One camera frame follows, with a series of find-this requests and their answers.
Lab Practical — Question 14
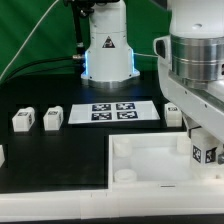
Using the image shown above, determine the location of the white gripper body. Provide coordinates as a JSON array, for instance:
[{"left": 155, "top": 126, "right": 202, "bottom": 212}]
[{"left": 158, "top": 57, "right": 224, "bottom": 142}]

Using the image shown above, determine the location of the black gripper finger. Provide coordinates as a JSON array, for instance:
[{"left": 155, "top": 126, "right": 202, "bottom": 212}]
[
  {"left": 184, "top": 116, "right": 200, "bottom": 137},
  {"left": 217, "top": 144, "right": 224, "bottom": 164}
]

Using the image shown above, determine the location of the white square tabletop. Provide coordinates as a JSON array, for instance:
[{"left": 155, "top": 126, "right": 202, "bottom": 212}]
[{"left": 108, "top": 132, "right": 224, "bottom": 194}]

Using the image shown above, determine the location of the white sheet with AprilTags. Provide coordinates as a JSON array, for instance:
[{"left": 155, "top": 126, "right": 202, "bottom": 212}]
[{"left": 68, "top": 101, "right": 160, "bottom": 124}]

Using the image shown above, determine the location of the white L-shaped obstacle fence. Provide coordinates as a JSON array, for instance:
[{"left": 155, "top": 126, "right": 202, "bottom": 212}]
[{"left": 0, "top": 187, "right": 224, "bottom": 222}]

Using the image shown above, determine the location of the white block at left edge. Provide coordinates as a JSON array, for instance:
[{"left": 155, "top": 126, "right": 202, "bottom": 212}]
[{"left": 0, "top": 145, "right": 5, "bottom": 168}]

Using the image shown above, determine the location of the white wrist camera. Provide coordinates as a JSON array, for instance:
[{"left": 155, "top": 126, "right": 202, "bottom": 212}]
[{"left": 153, "top": 35, "right": 171, "bottom": 63}]

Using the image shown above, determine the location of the black cable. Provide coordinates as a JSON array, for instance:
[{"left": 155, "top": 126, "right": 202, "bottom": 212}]
[{"left": 0, "top": 57, "right": 84, "bottom": 88}]

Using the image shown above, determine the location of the white cable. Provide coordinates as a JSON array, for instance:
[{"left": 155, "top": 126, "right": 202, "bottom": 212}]
[{"left": 0, "top": 0, "right": 61, "bottom": 83}]

